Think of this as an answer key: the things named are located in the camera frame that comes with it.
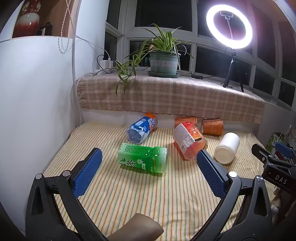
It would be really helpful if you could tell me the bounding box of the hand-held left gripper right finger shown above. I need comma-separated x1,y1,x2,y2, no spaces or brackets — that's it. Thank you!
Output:
188,149,274,241

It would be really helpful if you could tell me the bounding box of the green carton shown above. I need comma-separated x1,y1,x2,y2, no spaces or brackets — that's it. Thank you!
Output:
265,133,284,151

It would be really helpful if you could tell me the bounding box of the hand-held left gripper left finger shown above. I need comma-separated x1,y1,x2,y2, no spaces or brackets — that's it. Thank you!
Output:
25,147,109,241

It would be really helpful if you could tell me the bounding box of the spider plant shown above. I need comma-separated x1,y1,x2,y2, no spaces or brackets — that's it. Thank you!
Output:
92,23,194,97

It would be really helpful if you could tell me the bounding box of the white plastic bottle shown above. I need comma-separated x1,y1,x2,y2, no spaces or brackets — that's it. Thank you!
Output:
214,132,240,165

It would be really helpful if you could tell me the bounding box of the black tripod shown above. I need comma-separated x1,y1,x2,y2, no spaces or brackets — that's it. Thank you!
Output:
223,49,245,93

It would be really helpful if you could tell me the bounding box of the green pot saucer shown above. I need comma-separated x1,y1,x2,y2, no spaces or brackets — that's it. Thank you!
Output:
148,71,180,79

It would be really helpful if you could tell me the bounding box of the white cable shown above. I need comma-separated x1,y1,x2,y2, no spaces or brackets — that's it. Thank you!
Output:
75,34,111,61

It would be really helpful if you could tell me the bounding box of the blue labelled bottle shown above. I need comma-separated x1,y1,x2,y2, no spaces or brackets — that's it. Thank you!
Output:
126,113,158,144

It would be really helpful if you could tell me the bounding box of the red and white vase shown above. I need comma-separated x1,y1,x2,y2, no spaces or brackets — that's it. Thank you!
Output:
15,0,41,38

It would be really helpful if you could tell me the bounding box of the bead cord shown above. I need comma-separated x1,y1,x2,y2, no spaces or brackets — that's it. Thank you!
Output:
58,0,73,55

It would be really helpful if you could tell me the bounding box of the green flower pot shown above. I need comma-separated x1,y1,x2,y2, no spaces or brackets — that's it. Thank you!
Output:
149,50,180,75

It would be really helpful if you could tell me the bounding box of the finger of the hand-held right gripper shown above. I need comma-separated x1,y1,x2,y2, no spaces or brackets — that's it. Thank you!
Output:
252,143,276,163
275,142,296,163

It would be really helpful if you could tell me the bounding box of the striped bed sheet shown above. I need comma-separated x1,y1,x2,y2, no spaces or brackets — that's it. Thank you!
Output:
43,121,276,241

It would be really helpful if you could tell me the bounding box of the green tea bottle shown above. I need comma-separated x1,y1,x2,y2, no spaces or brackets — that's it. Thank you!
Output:
117,143,168,174

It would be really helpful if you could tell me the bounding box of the plaid blanket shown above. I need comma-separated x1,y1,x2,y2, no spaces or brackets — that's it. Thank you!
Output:
77,67,265,125

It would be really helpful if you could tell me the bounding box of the ring light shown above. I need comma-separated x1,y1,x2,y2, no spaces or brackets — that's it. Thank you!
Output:
206,5,253,50

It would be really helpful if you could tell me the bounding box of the brown chair back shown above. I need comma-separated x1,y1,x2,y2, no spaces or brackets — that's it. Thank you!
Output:
108,213,164,241

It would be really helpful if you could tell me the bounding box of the orange juice bottle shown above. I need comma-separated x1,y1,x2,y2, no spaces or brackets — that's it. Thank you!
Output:
173,123,208,161

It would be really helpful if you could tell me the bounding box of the orange paper cup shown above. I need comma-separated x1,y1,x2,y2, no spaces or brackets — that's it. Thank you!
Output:
174,116,198,129
201,119,224,136

